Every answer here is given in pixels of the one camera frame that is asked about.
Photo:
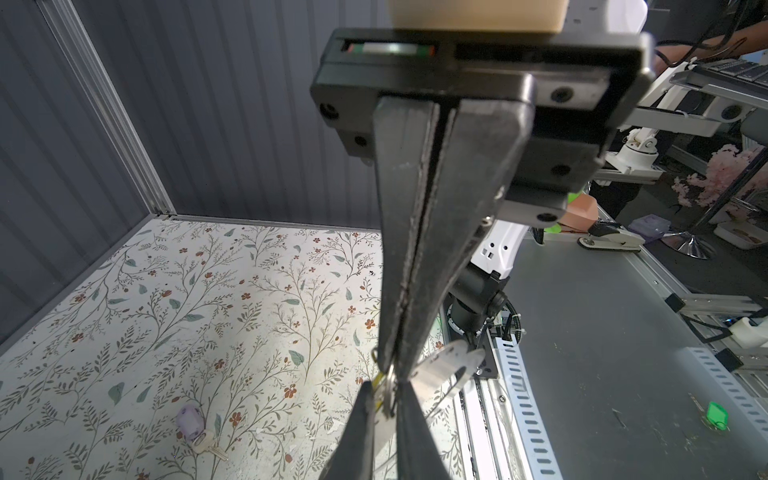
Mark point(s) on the pink flowers bunch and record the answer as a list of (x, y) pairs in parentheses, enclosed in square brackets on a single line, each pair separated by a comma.
[(724, 167)]

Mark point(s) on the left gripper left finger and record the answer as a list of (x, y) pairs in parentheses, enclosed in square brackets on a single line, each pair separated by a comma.
[(354, 455)]

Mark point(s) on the white stapler on desk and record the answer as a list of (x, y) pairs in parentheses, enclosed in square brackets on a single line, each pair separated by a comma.
[(611, 236)]

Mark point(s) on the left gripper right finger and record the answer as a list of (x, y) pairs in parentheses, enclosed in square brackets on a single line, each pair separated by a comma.
[(417, 454)]

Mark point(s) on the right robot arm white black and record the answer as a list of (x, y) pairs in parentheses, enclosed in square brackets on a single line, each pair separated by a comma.
[(477, 289)]

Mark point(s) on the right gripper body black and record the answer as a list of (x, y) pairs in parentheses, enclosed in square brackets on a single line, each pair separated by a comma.
[(583, 86)]

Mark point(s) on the purple key tag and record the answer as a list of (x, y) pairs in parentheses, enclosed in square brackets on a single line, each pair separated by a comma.
[(190, 422)]

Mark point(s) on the yellow key tag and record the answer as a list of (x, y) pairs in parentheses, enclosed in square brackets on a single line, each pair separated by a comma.
[(378, 383)]

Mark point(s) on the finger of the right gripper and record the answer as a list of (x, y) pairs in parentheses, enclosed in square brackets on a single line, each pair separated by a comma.
[(403, 138), (481, 145)]

